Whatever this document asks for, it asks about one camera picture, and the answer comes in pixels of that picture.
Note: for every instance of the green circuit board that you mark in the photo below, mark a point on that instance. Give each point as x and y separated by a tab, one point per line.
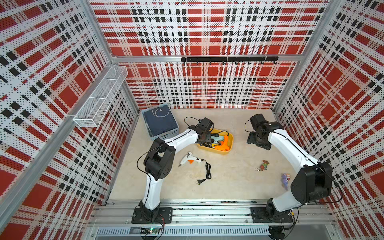
150	231

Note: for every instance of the black wall hook rail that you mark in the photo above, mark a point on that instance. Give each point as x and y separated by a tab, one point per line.
260	59

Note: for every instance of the white hot glue gun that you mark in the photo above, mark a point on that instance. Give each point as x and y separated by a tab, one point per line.
189	158

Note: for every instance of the white wire mesh shelf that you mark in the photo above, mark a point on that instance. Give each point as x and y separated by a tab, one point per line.
96	106

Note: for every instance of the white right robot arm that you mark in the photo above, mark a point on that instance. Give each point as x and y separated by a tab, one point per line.
313	180

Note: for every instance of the light blue perforated basket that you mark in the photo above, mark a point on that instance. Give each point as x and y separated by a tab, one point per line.
160	123

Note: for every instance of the mint green glue gun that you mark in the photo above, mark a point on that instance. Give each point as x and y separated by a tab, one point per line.
217	138

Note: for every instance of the yellow plastic storage box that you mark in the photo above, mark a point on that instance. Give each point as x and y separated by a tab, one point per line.
212	149

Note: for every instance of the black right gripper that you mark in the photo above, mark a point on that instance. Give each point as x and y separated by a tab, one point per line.
251	138

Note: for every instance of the dark blue folded cloth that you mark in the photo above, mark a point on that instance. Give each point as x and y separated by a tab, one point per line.
159	121

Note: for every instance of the red green toy keychain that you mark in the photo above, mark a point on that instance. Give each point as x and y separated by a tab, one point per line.
263	166

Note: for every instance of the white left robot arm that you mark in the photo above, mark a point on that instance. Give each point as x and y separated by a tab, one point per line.
158	164

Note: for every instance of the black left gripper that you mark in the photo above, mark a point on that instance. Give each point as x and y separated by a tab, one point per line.
208	137

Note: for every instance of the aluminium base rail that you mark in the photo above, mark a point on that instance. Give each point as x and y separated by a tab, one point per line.
212	219

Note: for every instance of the orange hot glue gun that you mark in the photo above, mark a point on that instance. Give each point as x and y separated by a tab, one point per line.
223	145

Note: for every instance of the purple toy figure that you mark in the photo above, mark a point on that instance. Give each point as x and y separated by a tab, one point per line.
285	181

